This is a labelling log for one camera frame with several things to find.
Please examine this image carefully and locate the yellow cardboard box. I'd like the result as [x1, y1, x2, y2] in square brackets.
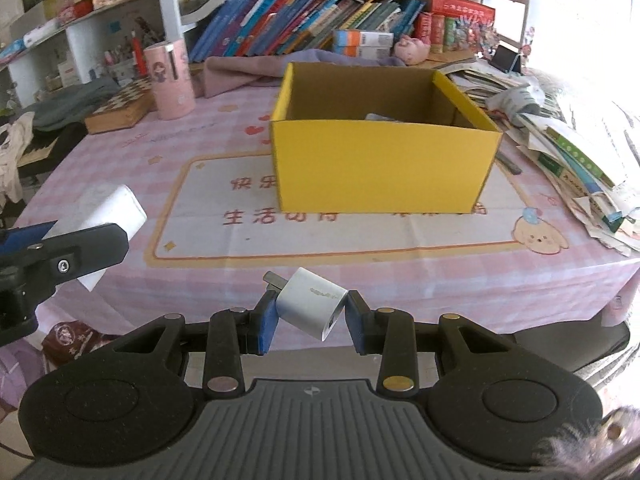
[270, 61, 504, 215]

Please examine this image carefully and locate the purple cloth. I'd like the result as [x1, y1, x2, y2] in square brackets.
[202, 49, 406, 99]

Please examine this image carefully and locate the black phone stand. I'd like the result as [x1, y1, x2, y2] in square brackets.
[490, 44, 522, 73]

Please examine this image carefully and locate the wooden chess box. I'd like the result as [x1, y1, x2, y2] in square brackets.
[84, 81, 155, 135]

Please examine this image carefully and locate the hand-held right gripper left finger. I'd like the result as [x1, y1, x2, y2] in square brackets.
[107, 291, 279, 395]

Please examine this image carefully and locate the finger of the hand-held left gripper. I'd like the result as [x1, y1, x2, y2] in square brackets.
[0, 223, 130, 306]
[0, 221, 57, 261]

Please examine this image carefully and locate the red boxed dictionary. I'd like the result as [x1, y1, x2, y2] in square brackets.
[425, 0, 496, 20]

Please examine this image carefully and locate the large white charger block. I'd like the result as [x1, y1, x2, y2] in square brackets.
[49, 184, 148, 292]

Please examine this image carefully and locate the pink checked printed tablecloth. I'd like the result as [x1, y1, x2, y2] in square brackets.
[0, 85, 640, 411]

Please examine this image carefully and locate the pile of papers and booklets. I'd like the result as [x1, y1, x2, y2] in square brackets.
[442, 60, 640, 258]

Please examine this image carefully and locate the pink cylindrical pen holder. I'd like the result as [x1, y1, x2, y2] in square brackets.
[143, 40, 197, 121]

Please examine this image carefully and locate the white bookshelf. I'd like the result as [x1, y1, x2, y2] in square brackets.
[0, 0, 541, 111]

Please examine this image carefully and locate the beige cloth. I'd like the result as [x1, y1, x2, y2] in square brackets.
[0, 112, 36, 203]

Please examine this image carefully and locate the black pen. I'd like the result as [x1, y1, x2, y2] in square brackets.
[495, 152, 523, 176]

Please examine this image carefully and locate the small white charger plug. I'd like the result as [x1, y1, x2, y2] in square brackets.
[263, 267, 349, 342]

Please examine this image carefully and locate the orange white carton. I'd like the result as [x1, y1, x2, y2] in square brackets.
[332, 30, 394, 47]
[334, 45, 393, 60]

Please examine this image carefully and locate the grey cloth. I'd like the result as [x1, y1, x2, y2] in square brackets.
[32, 77, 121, 131]

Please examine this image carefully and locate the grey blanket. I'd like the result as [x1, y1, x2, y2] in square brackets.
[530, 67, 640, 171]

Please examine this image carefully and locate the colourful spiky decoration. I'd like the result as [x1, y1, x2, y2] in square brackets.
[452, 15, 501, 56]

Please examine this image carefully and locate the pink pig doll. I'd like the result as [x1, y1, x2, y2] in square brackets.
[392, 36, 431, 66]

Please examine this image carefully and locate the red printed bag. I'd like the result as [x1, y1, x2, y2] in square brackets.
[41, 321, 118, 368]

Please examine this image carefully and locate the row of colourful leaning books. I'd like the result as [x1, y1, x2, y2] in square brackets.
[187, 0, 426, 61]

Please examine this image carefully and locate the dark seat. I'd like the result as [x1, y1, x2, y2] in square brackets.
[500, 320, 632, 376]

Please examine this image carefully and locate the red thick book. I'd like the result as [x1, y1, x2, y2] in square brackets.
[414, 12, 433, 53]

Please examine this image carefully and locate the cup of pens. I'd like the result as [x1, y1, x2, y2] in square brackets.
[102, 30, 148, 81]

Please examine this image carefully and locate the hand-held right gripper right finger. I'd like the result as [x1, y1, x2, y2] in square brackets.
[345, 290, 522, 395]

